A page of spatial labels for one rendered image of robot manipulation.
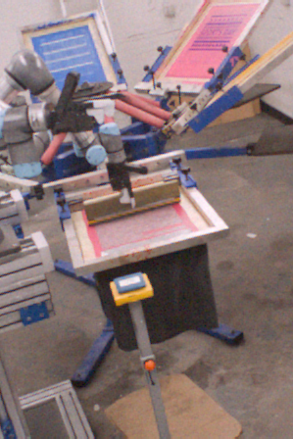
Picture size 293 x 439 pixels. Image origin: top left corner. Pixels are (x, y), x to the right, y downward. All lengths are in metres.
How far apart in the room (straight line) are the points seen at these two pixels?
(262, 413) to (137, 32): 4.72
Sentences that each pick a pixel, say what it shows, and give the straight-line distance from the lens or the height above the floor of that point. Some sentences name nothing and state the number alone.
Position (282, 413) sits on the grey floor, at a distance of 3.29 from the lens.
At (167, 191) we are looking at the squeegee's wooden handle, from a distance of 2.99.
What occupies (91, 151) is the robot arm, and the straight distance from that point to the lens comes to 2.70.
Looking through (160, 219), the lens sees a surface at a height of 0.95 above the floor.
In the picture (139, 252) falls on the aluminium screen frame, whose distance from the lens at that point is 2.59.
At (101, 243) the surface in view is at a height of 0.95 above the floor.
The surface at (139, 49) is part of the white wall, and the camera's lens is 7.24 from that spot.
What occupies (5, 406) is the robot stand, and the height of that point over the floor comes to 0.53.
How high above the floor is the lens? 2.09
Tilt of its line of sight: 23 degrees down
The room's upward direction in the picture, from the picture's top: 12 degrees counter-clockwise
